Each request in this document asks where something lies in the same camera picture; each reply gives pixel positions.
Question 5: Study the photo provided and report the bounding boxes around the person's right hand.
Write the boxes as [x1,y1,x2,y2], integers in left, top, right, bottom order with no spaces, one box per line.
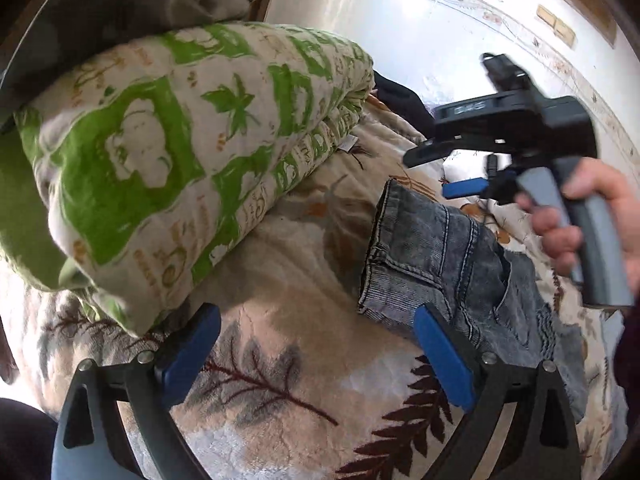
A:
[515,157,640,279]

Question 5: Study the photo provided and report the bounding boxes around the black cloth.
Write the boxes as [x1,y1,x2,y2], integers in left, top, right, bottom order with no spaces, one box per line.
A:
[372,70,436,133]

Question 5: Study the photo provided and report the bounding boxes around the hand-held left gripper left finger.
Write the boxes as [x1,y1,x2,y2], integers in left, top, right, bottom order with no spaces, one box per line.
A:
[50,302,223,480]

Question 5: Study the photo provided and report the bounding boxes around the grey denim pants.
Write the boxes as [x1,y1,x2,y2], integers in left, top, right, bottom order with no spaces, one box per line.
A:
[357,178,588,423]

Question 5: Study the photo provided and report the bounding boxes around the white patterned pillow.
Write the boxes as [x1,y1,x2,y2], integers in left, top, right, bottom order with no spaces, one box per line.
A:
[442,150,493,183]

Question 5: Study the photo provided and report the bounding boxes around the beige wall switch panel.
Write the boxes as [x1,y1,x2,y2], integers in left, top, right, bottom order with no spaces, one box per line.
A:
[536,4,577,46]

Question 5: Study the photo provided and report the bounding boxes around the grey cloth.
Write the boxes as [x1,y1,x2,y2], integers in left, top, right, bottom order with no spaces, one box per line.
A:
[0,0,251,126]

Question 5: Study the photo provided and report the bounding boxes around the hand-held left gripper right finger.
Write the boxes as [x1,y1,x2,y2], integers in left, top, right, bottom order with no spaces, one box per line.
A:
[414,302,581,480]

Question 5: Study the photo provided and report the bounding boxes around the leaf print bed sheet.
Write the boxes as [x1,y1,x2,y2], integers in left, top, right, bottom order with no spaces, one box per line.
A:
[0,95,631,480]

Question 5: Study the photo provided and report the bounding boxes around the green patterned quilt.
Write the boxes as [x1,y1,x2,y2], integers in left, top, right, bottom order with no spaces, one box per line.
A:
[0,20,376,338]

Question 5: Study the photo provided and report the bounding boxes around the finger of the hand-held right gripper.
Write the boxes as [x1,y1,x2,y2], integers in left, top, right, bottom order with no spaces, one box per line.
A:
[402,139,466,170]
[442,169,521,205]

